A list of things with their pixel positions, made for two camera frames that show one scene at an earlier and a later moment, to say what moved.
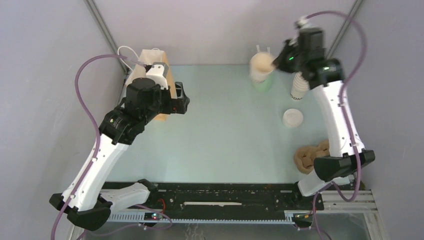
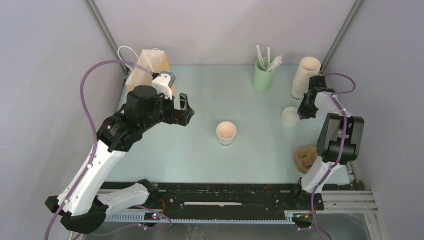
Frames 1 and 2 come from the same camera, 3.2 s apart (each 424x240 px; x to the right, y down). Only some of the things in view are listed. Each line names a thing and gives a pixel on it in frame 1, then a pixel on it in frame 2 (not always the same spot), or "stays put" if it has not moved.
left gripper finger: [183, 103] → [186, 115]
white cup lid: [292, 117] stays put
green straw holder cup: [262, 82] stays put
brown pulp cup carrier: [304, 156] stays put
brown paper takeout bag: [148, 56] stays put
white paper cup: [260, 66] → [226, 131]
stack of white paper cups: [300, 87] stays put
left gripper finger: [179, 90] → [184, 103]
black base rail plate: [237, 197] stays put
